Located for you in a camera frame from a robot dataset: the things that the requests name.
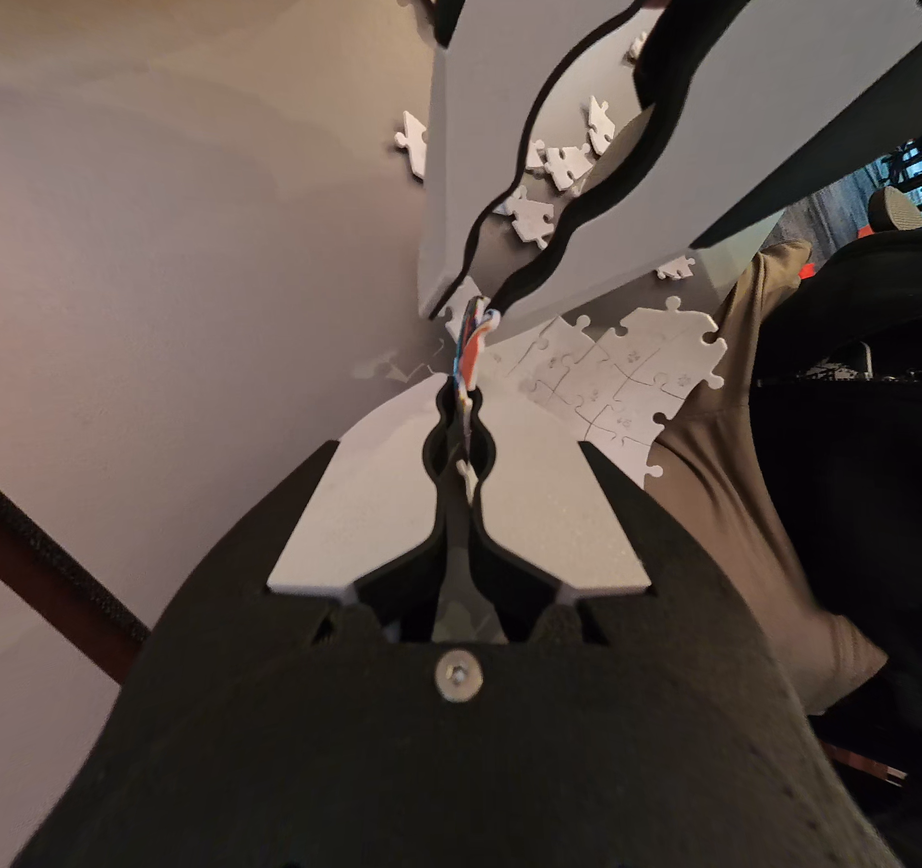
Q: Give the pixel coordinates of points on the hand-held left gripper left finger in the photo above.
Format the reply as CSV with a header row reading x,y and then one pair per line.
x,y
353,515

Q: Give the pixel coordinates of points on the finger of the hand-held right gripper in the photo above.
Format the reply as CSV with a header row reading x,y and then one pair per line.
x,y
720,148
497,90

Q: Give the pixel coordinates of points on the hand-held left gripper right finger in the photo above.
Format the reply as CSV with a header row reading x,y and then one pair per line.
x,y
562,515

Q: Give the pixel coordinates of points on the white puzzle pieces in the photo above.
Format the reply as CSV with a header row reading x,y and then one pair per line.
x,y
533,216

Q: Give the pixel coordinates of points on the partly built white puzzle ball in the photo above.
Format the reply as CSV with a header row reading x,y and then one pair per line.
x,y
627,371

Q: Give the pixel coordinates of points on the tan mesh office chair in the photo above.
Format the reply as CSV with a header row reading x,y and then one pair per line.
x,y
897,209

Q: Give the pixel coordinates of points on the person's tan trouser leg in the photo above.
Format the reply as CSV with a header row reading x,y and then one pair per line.
x,y
720,522

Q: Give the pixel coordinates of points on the wooden-edged white table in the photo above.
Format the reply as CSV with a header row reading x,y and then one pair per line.
x,y
43,738

